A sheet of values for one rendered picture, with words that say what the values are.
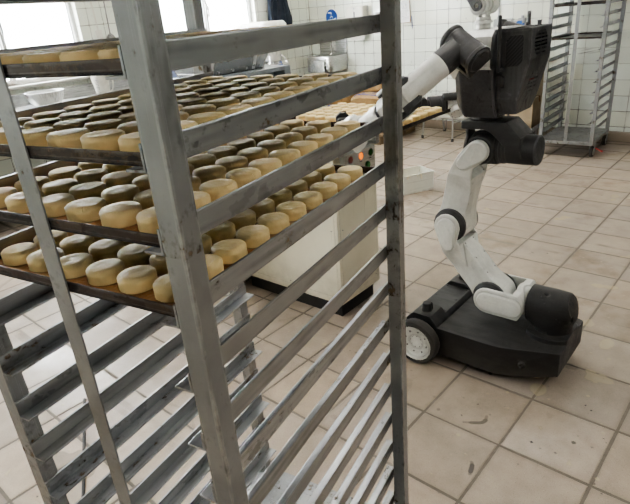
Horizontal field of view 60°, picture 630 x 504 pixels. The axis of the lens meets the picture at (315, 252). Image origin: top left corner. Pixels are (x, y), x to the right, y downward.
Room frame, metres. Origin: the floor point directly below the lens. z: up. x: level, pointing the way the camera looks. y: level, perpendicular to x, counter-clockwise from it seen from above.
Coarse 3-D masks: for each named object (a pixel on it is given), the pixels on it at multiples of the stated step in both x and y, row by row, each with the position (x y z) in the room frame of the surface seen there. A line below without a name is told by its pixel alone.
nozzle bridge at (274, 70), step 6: (264, 66) 3.27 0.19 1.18; (270, 66) 3.24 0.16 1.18; (276, 66) 3.20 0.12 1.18; (282, 66) 3.19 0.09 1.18; (288, 66) 3.22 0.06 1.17; (240, 72) 3.03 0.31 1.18; (246, 72) 3.00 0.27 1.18; (252, 72) 3.01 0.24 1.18; (258, 72) 3.04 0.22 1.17; (264, 72) 3.08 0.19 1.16; (270, 72) 3.11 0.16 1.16; (276, 72) 3.24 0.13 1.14; (282, 72) 3.21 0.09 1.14; (288, 72) 3.22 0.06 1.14; (174, 78) 3.02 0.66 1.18
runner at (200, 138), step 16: (352, 80) 0.95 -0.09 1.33; (368, 80) 1.00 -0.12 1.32; (288, 96) 0.77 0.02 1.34; (304, 96) 0.81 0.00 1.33; (320, 96) 0.85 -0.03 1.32; (336, 96) 0.89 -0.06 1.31; (240, 112) 0.67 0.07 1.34; (256, 112) 0.70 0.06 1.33; (272, 112) 0.73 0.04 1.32; (288, 112) 0.77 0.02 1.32; (304, 112) 0.80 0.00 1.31; (192, 128) 0.60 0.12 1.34; (208, 128) 0.62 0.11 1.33; (224, 128) 0.64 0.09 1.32; (240, 128) 0.67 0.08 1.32; (256, 128) 0.70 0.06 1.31; (192, 144) 0.59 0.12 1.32; (208, 144) 0.61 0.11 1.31; (144, 160) 0.53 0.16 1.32
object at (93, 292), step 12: (336, 168) 1.11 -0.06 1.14; (372, 168) 1.07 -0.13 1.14; (12, 276) 0.71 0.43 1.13; (24, 276) 0.69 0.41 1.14; (36, 276) 0.68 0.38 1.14; (72, 288) 0.64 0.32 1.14; (84, 288) 0.63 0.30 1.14; (96, 288) 0.62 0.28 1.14; (108, 300) 0.61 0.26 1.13; (120, 300) 0.60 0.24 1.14; (132, 300) 0.59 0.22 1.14; (144, 300) 0.57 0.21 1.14; (156, 312) 0.57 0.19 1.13; (168, 312) 0.56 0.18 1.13
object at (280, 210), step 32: (288, 192) 0.93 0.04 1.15; (320, 192) 0.93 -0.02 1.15; (224, 224) 0.79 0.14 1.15; (256, 224) 0.83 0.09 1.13; (288, 224) 0.80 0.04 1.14; (32, 256) 0.73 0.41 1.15; (64, 256) 0.72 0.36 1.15; (96, 256) 0.73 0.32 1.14; (128, 256) 0.70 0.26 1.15; (160, 256) 0.69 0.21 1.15; (224, 256) 0.68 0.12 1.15; (128, 288) 0.62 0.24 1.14; (160, 288) 0.59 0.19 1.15
